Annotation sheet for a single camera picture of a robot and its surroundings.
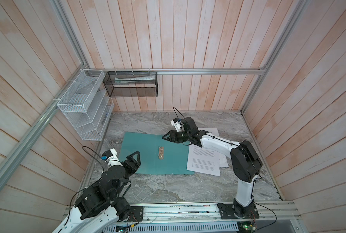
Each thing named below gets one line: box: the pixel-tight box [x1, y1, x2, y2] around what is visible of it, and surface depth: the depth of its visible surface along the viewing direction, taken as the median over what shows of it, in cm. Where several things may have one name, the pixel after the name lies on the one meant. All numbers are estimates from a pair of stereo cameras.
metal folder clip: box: [158, 146, 165, 160], surface depth 97 cm
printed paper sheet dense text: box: [186, 144, 221, 177], surface depth 93 cm
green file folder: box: [119, 132, 195, 175], surface depth 97 cm
